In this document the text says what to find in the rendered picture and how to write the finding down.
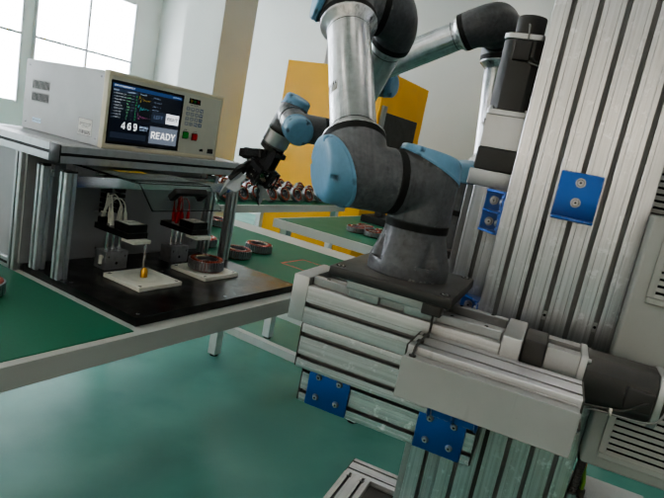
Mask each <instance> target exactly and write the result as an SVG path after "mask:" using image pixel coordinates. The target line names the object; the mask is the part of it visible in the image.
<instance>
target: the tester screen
mask: <svg viewBox="0 0 664 498"><path fill-rule="evenodd" d="M182 99H183V98H181V97H176V96H172V95H167V94H163V93H158V92H154V91H150V90H145V89H141V88H136V87H132V86H127V85H124V84H120V83H115V82H114V84H113V93H112V102H111V111H110V120H109V129H108V138H107V140H111V141H119V142H128V143H136V144H144V145H153V146H161V147H170V148H176V146H168V145H160V144H152V143H148V136H149V129H150V126H157V127H163V128H170V129H175V130H178V128H179V124H178V126H176V125H170V124H160V123H154V122H152V121H151V116H152V112H157V113H163V114H168V115H173V116H179V121H180V114H181V107H182ZM121 121H122V122H129V123H135V124H138V131H137V132H135V131H128V130H121V129H120V125H121ZM110 131H116V132H123V133H131V134H138V135H145V141H140V140H132V139H124V138H116V137H109V136H110Z"/></svg>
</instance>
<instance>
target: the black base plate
mask: <svg viewBox="0 0 664 498"><path fill-rule="evenodd" d="M197 253H198V254H199V253H200V254H201V252H197V249H195V248H194V249H189V250H188V257H187V261H186V262H177V263H168V262H165V261H163V260H160V259H159V257H160V252H148V253H146V258H145V266H144V268H149V269H151V270H154V271H156V272H159V273H161V274H164V275H166V276H169V277H171V278H174V279H176V280H178V281H181V282H182V285H181V286H177V287H171V288H166V289H159V290H148V291H142V292H138V291H135V290H132V289H130V288H128V287H125V286H123V285H121V284H119V283H116V282H114V281H112V280H110V279H107V278H105V277H103V275H104V273H106V272H113V271H122V270H131V269H139V268H141V267H142V259H143V253H137V254H127V261H126V268H123V269H114V270H106V271H104V270H102V269H100V268H97V267H95V266H94V260H95V257H92V258H81V259H69V263H68V273H67V280H63V279H61V280H60V281H56V280H55V279H52V278H51V277H50V269H51V261H46V262H45V268H44V269H38V270H33V269H32V268H29V263H24V264H23V270H22V271H23V272H25V273H27V274H29V275H31V276H33V277H35V278H37V279H39V280H41V281H43V282H45V283H47V284H49V285H51V286H53V287H55V288H58V289H60V290H62V291H65V292H67V293H69V294H71V295H73V296H75V297H77V298H79V299H81V300H83V301H85V302H87V303H89V304H91V305H93V306H95V307H97V308H99V309H101V310H103V311H105V312H107V313H109V314H111V315H113V316H115V317H116V318H118V319H120V320H122V321H124V322H126V323H128V324H130V325H132V326H134V327H136V326H141V325H145V324H150V323H154V322H159V321H163V320H168V319H172V318H176V317H181V316H185V315H190V314H194V313H199V312H203V311H208V310H212V309H216V308H221V307H225V306H229V305H233V304H238V303H242V302H247V301H251V300H255V299H260V298H264V297H269V296H273V295H278V294H282V293H287V292H291V291H292V286H293V284H291V283H288V282H286V281H283V280H280V279H277V278H275V277H272V276H269V275H266V274H263V273H261V272H258V271H255V270H252V269H250V268H247V267H244V266H241V265H238V264H236V263H233V262H230V261H227V260H224V266H223V268H225V269H228V270H231V271H233V272H236V273H238V277H233V278H227V279H220V280H214V281H208V282H204V281H201V280H199V279H196V278H194V277H191V276H189V275H186V274H184V273H181V272H179V271H176V270H173V269H171V265H174V264H182V263H188V260H189V256H190V255H192V254H197Z"/></svg>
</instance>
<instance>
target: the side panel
mask: <svg viewBox="0 0 664 498"><path fill-rule="evenodd" d="M25 163H26V153H24V152H21V151H18V150H15V149H11V148H8V147H5V146H2V145H0V264H1V265H3V266H5V267H7V268H9V269H11V270H13V271H16V270H17V269H18V270H23V264H24V263H21V264H19V263H17V258H18V246H19V234H20V222H21V210H22V198H23V187H24V175H25Z"/></svg>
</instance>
